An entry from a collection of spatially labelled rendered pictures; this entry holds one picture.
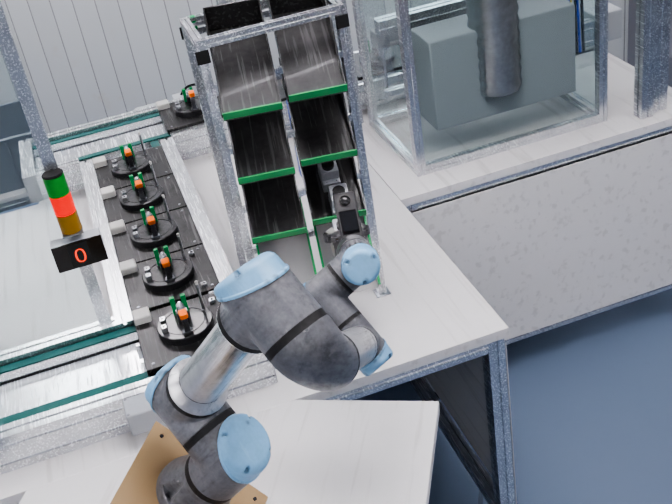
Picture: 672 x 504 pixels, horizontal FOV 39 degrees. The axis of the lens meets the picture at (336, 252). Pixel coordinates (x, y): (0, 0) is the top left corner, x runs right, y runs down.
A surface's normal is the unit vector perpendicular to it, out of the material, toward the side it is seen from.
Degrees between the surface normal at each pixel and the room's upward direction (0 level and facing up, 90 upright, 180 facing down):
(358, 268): 69
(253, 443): 52
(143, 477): 45
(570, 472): 0
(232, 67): 25
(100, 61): 90
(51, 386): 0
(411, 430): 0
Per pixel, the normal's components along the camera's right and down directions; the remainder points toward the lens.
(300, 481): -0.15, -0.83
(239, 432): 0.65, -0.48
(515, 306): 0.31, 0.48
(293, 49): -0.07, -0.53
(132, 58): -0.18, 0.56
